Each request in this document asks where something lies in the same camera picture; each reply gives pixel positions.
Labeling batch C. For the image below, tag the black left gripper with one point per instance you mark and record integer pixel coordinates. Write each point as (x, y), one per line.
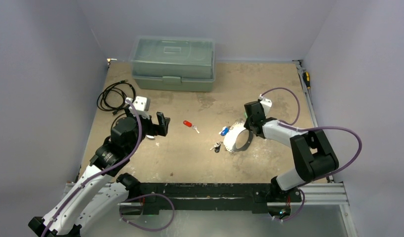
(159, 129)

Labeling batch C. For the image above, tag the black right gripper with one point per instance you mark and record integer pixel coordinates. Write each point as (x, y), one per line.
(252, 115)

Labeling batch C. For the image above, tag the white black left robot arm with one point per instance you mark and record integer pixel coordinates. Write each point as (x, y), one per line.
(93, 195)

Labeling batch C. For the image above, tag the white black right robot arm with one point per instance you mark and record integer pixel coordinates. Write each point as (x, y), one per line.
(312, 152)

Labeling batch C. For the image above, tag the key with red tag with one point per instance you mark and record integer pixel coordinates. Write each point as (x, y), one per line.
(191, 125)

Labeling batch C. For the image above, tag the key with blue tag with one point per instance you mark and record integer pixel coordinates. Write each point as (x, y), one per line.
(224, 131)

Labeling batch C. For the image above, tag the key with black head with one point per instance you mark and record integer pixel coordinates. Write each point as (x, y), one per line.
(216, 147)

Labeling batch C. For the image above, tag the green plastic toolbox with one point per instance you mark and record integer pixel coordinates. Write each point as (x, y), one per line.
(173, 63)

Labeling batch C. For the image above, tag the yellow black screwdriver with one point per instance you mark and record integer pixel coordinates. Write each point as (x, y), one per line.
(306, 79)

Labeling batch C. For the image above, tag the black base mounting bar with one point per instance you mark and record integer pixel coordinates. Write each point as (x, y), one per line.
(253, 197)

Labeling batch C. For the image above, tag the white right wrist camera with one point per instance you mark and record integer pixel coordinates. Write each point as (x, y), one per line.
(265, 103)

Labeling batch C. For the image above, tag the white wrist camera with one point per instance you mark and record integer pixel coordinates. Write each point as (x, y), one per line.
(265, 103)
(138, 106)

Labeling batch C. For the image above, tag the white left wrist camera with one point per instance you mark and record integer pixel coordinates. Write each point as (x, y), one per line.
(138, 106)

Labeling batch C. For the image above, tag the aluminium frame rail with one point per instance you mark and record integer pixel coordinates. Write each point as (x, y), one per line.
(324, 190)

